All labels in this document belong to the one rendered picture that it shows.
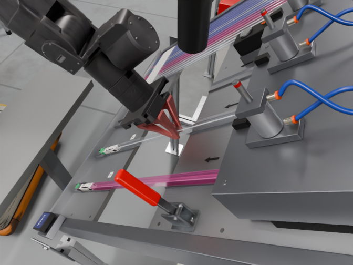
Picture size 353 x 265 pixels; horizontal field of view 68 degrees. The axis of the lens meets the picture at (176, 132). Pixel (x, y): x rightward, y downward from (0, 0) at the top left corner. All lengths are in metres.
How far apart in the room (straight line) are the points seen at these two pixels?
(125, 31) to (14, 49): 2.26
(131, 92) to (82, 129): 1.37
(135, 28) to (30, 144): 0.73
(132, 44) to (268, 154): 0.23
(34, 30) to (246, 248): 0.36
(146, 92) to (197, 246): 0.26
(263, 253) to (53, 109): 0.96
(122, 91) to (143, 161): 1.16
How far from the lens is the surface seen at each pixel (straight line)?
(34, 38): 0.43
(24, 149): 1.03
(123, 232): 0.42
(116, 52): 0.40
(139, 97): 0.44
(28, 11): 0.41
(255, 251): 0.26
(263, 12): 0.30
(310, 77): 0.29
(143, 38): 0.39
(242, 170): 0.25
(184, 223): 0.33
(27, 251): 1.56
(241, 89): 0.22
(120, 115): 0.83
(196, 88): 1.92
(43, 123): 1.07
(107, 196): 0.57
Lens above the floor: 1.36
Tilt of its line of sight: 55 degrees down
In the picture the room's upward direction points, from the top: straight up
